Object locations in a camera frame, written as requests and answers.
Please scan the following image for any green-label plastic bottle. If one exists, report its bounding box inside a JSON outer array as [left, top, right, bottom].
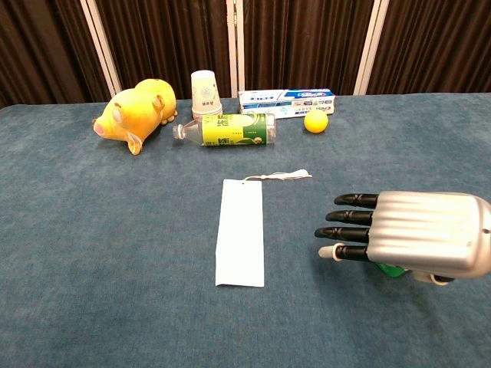
[[172, 113, 277, 147]]

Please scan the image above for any white paper cup stack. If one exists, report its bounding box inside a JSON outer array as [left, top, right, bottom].
[[190, 69, 223, 120]]

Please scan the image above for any yellow green small box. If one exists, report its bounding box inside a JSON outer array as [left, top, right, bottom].
[[374, 261, 410, 278]]

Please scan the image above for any small yellow ball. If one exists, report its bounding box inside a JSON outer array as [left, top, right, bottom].
[[304, 110, 329, 134]]

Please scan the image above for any white blue toothpaste box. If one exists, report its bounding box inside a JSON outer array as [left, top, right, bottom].
[[238, 87, 337, 120]]

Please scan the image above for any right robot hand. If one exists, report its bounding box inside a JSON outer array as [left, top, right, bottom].
[[314, 190, 491, 287]]

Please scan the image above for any blue table cloth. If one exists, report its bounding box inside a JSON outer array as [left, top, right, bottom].
[[0, 91, 491, 368]]

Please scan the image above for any dark curtain partition panel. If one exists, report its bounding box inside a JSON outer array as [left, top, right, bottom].
[[232, 0, 384, 97], [0, 0, 122, 109], [354, 0, 491, 95], [86, 0, 239, 103]]

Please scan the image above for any white bookmark with tassel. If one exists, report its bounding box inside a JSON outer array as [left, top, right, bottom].
[[214, 169, 313, 288]]

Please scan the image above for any yellow plush pig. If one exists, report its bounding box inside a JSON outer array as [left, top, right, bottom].
[[91, 78, 179, 156]]

